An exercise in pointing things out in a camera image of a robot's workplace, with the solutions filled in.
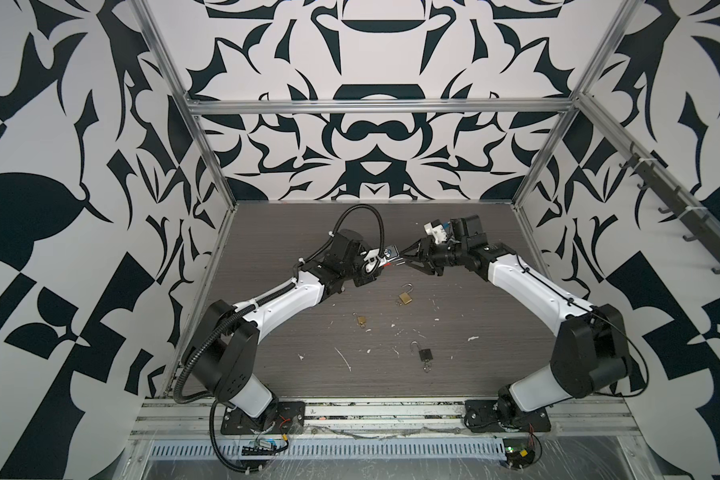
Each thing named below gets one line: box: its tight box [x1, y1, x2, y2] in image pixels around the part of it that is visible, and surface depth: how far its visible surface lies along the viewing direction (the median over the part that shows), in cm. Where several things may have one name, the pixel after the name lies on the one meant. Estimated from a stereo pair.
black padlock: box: [410, 340, 433, 373], surface depth 85 cm
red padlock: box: [382, 245, 405, 267], surface depth 74 cm
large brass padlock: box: [398, 282, 414, 305], surface depth 96 cm
